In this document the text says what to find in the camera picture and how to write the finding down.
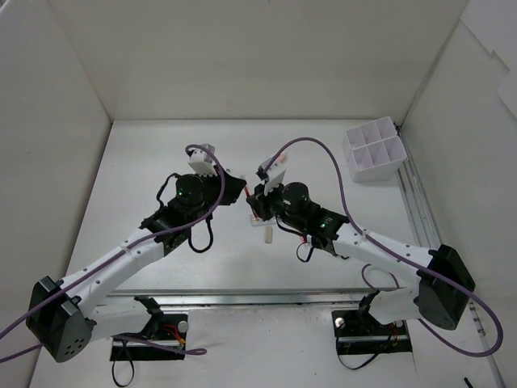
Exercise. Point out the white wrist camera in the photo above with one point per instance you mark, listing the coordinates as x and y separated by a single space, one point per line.
274 175
201 162

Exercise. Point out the aluminium rail right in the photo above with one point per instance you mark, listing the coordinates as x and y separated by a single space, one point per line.
421 220

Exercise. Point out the clear glue bottle blue cap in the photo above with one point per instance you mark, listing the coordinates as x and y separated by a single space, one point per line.
257 222

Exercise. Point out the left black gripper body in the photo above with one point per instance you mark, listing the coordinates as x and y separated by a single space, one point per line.
229 187

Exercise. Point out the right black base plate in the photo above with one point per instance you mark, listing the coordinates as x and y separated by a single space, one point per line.
358 335

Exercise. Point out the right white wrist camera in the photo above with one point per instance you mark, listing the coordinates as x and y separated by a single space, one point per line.
274 175

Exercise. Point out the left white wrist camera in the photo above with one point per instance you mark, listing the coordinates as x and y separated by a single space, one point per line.
201 162

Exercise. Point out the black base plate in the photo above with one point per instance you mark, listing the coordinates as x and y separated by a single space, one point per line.
172 333
358 335

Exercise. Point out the aluminium rail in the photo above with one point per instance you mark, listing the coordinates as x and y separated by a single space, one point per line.
421 220
177 299

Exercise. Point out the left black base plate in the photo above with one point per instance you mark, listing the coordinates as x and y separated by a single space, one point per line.
172 333

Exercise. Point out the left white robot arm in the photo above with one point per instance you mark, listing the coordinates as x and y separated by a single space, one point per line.
69 313

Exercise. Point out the aluminium rail front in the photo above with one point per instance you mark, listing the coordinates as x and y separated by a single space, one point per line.
177 299

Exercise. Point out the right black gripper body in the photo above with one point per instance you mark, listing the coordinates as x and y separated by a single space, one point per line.
261 202

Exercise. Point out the beige eraser stick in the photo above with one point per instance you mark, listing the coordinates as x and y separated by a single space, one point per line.
268 235

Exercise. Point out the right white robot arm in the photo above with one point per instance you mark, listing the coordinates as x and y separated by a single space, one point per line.
437 281

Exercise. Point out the white compartment organizer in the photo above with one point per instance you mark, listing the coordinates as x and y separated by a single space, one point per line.
374 151

